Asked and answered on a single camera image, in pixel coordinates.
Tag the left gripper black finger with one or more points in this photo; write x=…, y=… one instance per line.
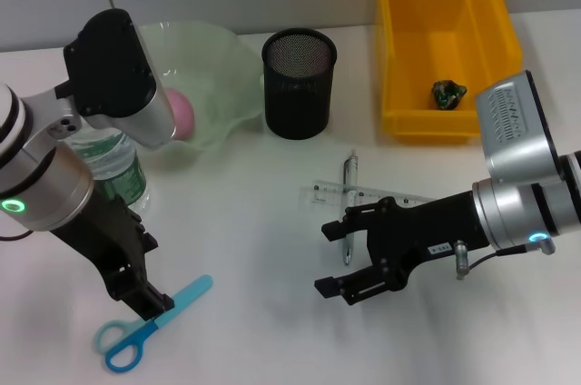
x=140, y=294
x=150, y=242

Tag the green plastic wrapper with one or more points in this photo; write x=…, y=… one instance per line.
x=445, y=93

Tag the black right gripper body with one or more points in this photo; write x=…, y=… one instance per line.
x=422, y=235

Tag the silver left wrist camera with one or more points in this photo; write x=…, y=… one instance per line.
x=118, y=76

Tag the blue scissors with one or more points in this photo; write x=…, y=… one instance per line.
x=190, y=292

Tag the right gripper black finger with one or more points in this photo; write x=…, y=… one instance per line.
x=333, y=230
x=327, y=287

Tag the transparent plastic ruler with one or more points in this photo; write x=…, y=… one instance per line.
x=331, y=192

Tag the green label water bottle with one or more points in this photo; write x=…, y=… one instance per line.
x=118, y=176

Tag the black mesh pen holder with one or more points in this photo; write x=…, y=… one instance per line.
x=297, y=99

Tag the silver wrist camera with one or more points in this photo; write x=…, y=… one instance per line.
x=118, y=76
x=517, y=131

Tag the yellow plastic storage bin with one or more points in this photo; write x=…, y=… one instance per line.
x=431, y=17

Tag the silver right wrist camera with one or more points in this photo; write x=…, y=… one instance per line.
x=517, y=131

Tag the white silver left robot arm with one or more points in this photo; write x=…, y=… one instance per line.
x=45, y=185

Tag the silver ballpoint pen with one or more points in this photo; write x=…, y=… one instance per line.
x=350, y=176

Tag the pink peach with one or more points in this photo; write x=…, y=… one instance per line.
x=184, y=117

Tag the pale green glass fruit plate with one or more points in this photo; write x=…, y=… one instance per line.
x=204, y=62

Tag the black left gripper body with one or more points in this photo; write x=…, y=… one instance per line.
x=109, y=230

